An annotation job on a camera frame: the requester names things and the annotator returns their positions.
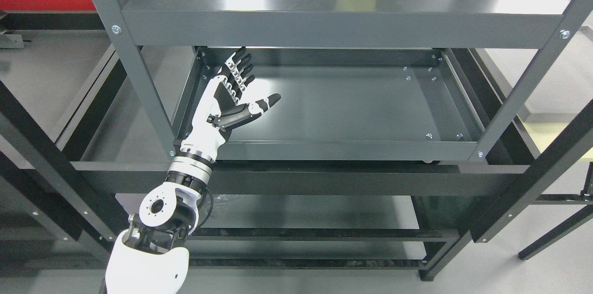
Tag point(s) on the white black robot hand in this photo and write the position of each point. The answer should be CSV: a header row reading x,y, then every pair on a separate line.
x,y
221,109

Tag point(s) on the grey metal shelf rack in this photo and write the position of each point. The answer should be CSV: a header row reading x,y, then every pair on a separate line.
x,y
415,98

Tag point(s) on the red beam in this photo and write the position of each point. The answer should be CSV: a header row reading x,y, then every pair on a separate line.
x,y
48,5

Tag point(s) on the black metal shelf rack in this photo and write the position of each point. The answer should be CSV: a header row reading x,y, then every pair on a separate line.
x,y
68,224

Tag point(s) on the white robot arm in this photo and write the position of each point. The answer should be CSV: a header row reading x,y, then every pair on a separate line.
x,y
149,257

